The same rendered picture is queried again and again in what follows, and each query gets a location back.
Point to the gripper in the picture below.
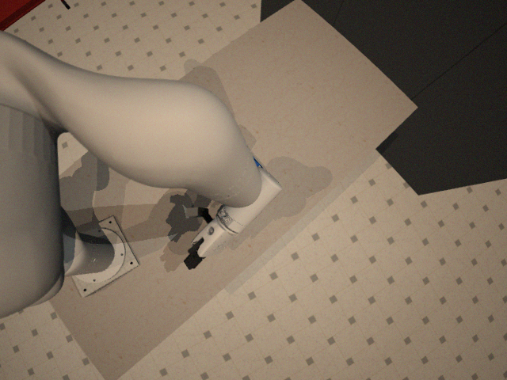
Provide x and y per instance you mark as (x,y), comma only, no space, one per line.
(212,240)

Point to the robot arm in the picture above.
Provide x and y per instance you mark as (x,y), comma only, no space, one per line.
(158,132)

